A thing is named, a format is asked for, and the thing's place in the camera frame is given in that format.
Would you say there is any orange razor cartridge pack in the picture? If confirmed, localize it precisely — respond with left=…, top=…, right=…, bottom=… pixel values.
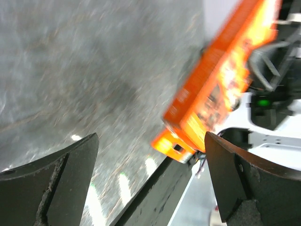
left=152, top=0, right=281, bottom=163

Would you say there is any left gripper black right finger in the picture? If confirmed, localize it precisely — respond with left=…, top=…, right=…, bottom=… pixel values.
left=205, top=132, right=301, bottom=226

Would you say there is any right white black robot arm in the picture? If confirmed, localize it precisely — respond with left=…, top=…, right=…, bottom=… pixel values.
left=221, top=0, right=301, bottom=170

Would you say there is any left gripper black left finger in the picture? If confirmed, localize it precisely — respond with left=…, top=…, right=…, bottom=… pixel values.
left=0, top=133, right=99, bottom=226

